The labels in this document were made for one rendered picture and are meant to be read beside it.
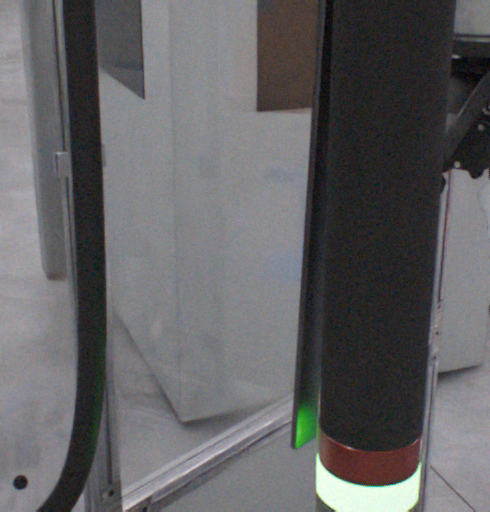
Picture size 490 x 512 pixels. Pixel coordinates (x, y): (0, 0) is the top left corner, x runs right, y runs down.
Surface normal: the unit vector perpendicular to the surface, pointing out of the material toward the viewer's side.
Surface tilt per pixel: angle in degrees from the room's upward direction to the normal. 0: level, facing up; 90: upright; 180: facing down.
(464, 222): 90
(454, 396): 0
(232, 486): 90
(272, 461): 90
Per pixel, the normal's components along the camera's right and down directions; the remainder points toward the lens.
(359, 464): -0.32, 0.33
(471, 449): 0.00, -0.94
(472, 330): 0.35, 0.32
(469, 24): -0.59, 0.29
